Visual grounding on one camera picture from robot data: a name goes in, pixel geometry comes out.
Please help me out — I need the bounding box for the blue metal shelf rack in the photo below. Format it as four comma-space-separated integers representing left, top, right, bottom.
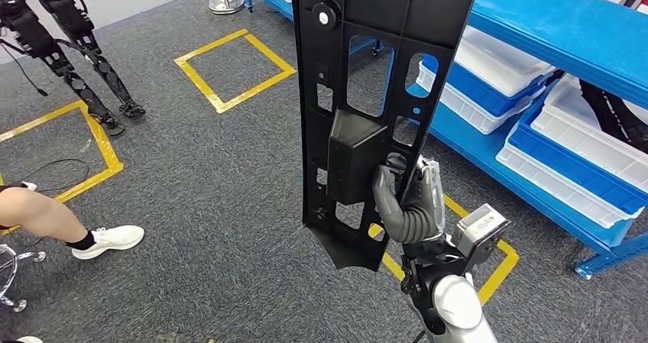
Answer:
241, 0, 396, 58
404, 0, 648, 281

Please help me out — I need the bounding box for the yellow floor tape square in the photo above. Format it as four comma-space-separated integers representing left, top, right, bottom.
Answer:
173, 28, 297, 115
0, 99, 125, 235

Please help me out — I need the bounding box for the black plastic panel part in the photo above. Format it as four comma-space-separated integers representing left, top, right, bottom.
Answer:
290, 0, 482, 273

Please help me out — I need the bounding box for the black floor cable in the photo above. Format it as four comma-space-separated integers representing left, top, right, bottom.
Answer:
20, 158, 91, 195

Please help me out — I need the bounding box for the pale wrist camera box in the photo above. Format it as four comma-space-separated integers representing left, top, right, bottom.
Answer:
450, 202, 512, 273

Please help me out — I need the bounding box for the white sneaker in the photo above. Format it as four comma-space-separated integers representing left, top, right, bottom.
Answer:
70, 225, 145, 260

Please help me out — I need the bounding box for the black humanoid robot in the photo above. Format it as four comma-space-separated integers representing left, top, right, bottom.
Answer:
0, 0, 147, 138

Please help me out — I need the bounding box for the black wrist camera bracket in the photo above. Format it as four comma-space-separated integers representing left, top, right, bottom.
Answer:
400, 237, 475, 332

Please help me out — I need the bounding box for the chrome swivel stool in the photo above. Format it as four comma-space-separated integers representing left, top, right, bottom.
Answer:
0, 244, 47, 314

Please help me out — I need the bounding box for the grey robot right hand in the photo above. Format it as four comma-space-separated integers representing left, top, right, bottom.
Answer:
371, 153, 448, 233

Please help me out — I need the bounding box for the person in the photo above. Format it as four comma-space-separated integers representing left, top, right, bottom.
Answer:
0, 181, 145, 260

